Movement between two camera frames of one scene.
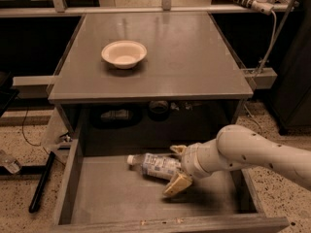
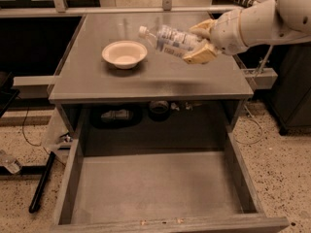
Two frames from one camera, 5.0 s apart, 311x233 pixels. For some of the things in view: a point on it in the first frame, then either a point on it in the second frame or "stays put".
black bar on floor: [40, 188] stays put
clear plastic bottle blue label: [156, 164] -> [171, 40]
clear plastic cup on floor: [9, 162] stays put
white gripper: [191, 161] -> [227, 33]
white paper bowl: [124, 53] stays put
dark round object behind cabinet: [158, 110] stays put
